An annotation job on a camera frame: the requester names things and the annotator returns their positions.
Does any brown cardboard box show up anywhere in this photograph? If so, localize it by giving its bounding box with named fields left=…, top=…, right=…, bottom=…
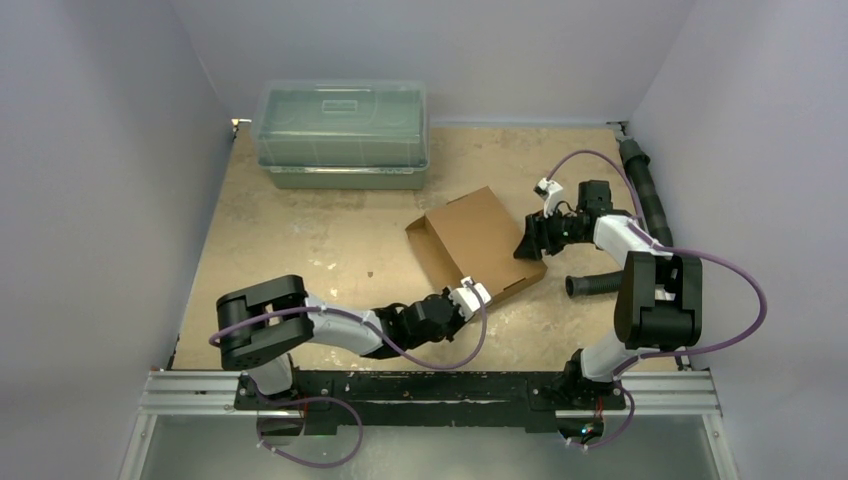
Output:
left=405, top=186, right=548, bottom=305

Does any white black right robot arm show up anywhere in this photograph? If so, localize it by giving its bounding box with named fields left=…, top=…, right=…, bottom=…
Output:
left=513, top=178, right=702, bottom=407

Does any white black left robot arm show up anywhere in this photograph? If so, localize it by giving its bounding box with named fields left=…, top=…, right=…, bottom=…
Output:
left=209, top=275, right=491, bottom=409

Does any clear plastic storage bin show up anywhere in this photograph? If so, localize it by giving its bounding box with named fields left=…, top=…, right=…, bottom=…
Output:
left=250, top=80, right=430, bottom=190

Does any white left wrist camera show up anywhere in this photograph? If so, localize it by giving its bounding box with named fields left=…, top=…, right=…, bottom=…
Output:
left=448, top=276, right=492, bottom=322

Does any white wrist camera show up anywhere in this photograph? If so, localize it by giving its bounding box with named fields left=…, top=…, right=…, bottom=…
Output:
left=448, top=276, right=492, bottom=322
left=534, top=177, right=564, bottom=218

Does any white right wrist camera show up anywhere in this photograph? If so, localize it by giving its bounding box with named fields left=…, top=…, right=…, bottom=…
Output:
left=534, top=177, right=564, bottom=218

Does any black corrugated hose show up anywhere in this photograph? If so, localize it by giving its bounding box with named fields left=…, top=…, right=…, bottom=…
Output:
left=564, top=135, right=674, bottom=299

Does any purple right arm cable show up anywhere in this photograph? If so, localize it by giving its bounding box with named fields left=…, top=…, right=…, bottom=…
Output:
left=546, top=149, right=769, bottom=453

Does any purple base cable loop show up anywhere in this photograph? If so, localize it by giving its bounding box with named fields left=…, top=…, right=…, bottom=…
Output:
left=255, top=396, right=364, bottom=470

